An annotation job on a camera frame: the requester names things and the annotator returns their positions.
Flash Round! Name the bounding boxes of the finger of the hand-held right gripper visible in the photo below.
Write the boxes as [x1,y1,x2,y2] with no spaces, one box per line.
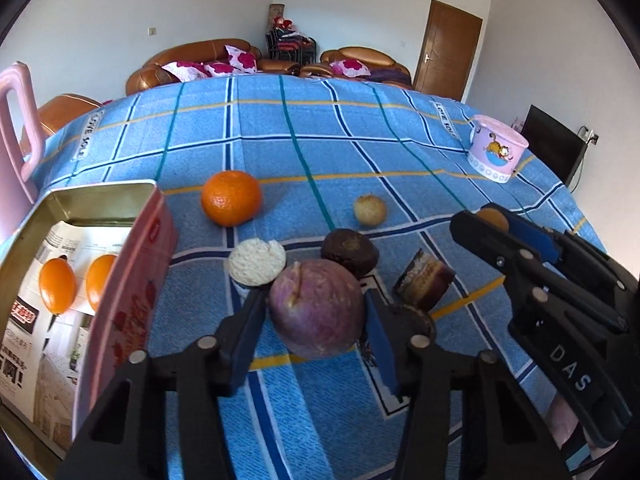
[449,210,628,335]
[482,203,626,311]

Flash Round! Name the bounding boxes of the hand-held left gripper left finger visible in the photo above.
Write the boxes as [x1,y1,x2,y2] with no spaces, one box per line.
[55,290,268,480]

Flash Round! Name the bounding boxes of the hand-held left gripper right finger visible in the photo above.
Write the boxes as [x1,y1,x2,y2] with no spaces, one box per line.
[364,290,571,480]

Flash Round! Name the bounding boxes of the small brown round fruit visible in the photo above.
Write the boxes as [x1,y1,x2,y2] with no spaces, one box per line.
[476,208,511,234]

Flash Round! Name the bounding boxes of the brown layered cake slice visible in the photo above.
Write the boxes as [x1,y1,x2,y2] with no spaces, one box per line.
[393,248,457,312]

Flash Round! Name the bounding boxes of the purple passion fruit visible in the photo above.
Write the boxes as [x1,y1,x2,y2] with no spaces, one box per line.
[268,259,364,359]

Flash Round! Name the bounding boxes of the white round puffed cracker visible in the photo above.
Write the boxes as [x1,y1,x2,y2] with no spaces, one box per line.
[228,238,287,301]

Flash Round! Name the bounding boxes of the dark brown passion fruit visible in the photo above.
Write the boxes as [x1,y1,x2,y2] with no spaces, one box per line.
[320,228,380,279]

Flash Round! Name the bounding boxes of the pink tin box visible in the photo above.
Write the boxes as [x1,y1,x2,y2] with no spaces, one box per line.
[0,180,179,478]

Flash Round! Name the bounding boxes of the black flat monitor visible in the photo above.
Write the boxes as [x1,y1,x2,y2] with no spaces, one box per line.
[520,104,585,186]

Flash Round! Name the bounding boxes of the pink cartoon printed cup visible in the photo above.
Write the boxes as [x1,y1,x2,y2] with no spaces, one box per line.
[468,114,530,184]

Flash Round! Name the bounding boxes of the small tan round fruit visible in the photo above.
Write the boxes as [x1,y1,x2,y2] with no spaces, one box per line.
[353,194,388,227]

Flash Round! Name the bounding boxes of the large orange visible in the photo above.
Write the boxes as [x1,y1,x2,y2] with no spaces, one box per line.
[200,170,263,227]

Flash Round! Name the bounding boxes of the small orange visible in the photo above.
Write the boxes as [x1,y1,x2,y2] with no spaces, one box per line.
[38,257,78,313]
[85,254,121,312]

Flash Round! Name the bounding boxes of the printed paper sheet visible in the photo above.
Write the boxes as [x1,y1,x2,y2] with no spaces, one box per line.
[0,220,133,453]

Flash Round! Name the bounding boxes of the brown wooden door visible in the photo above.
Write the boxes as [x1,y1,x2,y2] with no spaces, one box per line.
[412,0,484,102]

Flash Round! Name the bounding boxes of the purple cloth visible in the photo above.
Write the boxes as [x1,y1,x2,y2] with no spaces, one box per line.
[367,69,413,88]

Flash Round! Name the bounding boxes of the blue plaid blanket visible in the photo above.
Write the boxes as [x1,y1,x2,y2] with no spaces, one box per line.
[0,74,606,480]

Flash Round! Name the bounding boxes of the brown leather armchair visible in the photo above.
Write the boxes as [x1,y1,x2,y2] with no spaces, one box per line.
[300,46,413,90]

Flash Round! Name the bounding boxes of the black stacked chairs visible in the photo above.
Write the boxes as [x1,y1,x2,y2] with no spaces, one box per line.
[265,27,318,66]

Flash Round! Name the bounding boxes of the plain brown leather sofa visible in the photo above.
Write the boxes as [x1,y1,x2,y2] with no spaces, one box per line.
[20,93,103,141]

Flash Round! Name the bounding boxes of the long brown leather sofa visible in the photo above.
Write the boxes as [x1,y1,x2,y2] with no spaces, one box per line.
[125,38,301,97]

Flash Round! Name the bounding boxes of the pink electric kettle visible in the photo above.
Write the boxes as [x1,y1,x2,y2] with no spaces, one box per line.
[0,61,46,241]

